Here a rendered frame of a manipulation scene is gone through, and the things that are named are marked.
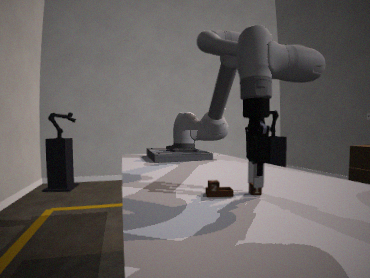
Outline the small brown cube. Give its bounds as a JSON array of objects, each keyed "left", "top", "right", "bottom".
[
  {"left": 208, "top": 180, "right": 219, "bottom": 191},
  {"left": 249, "top": 183, "right": 262, "bottom": 195}
]

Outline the brown wooden tray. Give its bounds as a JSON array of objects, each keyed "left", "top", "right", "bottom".
[{"left": 206, "top": 187, "right": 234, "bottom": 197}]

